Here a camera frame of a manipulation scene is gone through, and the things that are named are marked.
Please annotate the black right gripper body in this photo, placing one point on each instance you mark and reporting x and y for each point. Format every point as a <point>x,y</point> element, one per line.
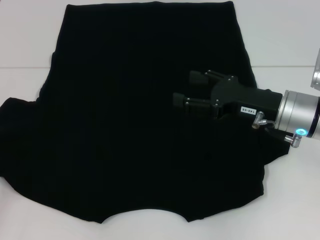
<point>247,100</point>

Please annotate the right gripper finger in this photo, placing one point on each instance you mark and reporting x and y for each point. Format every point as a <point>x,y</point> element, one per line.
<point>200,78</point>
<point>195,106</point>

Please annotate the black shirt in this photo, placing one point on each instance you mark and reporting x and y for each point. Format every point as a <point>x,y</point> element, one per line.
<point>112,125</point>

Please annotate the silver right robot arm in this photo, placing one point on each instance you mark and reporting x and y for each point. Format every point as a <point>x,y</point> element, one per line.
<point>297,112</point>

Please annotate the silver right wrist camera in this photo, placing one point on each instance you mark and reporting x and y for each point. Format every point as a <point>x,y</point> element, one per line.
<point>316,72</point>

